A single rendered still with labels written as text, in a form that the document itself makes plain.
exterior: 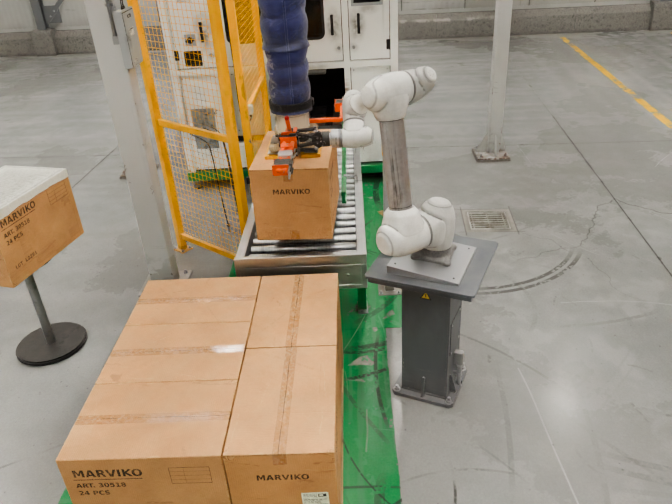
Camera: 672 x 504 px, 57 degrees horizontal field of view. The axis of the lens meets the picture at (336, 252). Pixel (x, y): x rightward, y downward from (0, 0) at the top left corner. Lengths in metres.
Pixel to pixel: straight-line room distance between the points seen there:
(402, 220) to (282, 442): 1.00
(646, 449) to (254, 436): 1.79
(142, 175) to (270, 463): 2.22
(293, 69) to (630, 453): 2.37
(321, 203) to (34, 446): 1.83
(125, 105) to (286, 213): 1.22
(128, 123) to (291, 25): 1.26
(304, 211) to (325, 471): 1.39
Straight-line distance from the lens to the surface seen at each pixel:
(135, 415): 2.56
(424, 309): 2.92
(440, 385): 3.17
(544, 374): 3.47
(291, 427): 2.36
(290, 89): 3.18
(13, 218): 3.44
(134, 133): 3.89
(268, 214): 3.21
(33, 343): 4.12
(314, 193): 3.12
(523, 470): 2.98
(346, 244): 3.44
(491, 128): 6.06
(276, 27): 3.11
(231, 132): 3.79
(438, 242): 2.74
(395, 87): 2.48
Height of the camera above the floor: 2.21
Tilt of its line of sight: 30 degrees down
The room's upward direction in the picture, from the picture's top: 4 degrees counter-clockwise
